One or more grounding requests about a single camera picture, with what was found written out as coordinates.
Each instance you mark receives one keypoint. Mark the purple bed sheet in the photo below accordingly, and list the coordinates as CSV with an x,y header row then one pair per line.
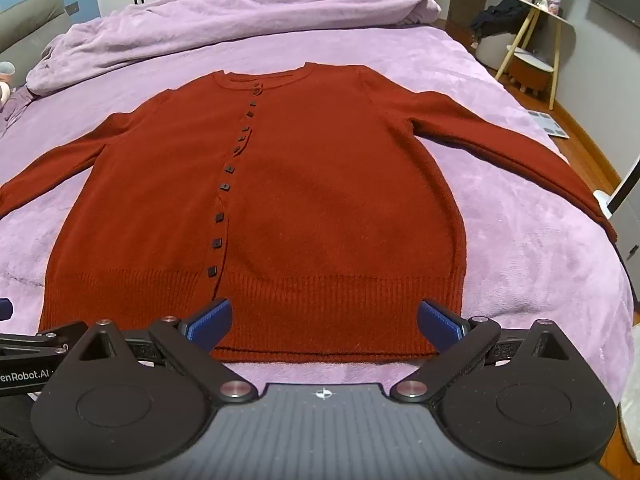
x,y
525,260

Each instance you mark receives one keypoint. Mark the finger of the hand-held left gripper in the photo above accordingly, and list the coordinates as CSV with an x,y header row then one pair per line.
x,y
5,310

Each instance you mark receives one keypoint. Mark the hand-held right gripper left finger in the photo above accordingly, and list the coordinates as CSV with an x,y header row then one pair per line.
x,y
214,319

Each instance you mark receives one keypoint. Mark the pink and white cup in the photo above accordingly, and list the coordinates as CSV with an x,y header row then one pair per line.
x,y
6,82

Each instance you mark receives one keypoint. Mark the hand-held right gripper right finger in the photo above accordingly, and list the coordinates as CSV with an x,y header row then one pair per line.
x,y
441,321

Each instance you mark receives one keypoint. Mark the dark clothes pile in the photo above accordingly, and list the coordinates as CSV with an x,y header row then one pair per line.
x,y
500,17

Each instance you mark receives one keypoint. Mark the purple fleece duvet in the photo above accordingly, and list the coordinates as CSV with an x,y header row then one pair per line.
x,y
225,20

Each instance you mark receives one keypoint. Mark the white floor appliance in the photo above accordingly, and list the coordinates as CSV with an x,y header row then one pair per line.
x,y
627,200

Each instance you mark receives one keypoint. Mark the red knit cardigan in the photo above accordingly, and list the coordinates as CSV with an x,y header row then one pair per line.
x,y
325,185

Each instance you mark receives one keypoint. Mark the wooden side table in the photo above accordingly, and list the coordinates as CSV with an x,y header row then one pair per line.
x,y
531,25

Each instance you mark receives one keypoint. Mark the wall socket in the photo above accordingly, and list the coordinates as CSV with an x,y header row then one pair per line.
x,y
73,8

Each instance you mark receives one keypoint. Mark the brown stool with white top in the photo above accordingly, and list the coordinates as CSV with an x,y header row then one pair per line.
x,y
532,74

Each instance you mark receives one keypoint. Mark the grey padded headboard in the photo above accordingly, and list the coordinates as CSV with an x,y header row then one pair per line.
x,y
25,20

